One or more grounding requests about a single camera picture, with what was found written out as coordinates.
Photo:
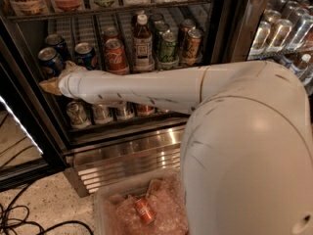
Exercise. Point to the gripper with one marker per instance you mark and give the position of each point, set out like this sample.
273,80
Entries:
67,83

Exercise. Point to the pepsi can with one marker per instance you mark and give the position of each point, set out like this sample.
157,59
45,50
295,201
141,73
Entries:
85,55
51,62
59,44

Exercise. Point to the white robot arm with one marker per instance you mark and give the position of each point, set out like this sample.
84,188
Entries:
246,154

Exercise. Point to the bottom shelf leftmost can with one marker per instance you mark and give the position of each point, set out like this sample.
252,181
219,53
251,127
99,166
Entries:
77,115

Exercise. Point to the shelf silver can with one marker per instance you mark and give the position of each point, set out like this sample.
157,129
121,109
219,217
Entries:
125,112
101,114

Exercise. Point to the stainless fridge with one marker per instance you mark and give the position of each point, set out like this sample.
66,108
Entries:
53,145

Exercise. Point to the front coca-cola can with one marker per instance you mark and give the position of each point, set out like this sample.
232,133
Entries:
115,57

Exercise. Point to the rear red soda can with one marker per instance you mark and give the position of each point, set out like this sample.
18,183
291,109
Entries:
111,33

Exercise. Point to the bottom shelf red can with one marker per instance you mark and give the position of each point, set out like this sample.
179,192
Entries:
144,110

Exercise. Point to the front green soda can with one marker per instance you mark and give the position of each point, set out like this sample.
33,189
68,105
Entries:
168,48

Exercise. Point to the green soda can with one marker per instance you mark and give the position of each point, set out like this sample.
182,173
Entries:
168,48
160,30

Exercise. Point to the rear green soda can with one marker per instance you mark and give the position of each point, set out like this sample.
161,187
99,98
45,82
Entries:
160,30

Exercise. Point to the front orange-brown can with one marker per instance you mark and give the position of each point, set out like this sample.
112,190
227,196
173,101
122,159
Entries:
192,44

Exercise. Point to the orange-brown can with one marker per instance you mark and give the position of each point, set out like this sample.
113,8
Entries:
183,29
192,44

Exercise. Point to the rear orange-brown can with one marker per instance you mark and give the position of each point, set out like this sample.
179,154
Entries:
183,29

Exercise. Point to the red can in bin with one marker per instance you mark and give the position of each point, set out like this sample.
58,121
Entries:
145,211

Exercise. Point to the fridge glass door right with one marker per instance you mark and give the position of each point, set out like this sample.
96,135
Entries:
244,27

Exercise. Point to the brown tea bottle white cap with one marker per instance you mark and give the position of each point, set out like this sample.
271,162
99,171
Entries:
142,45

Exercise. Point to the clear plastic bin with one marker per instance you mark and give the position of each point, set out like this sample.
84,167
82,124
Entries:
115,205

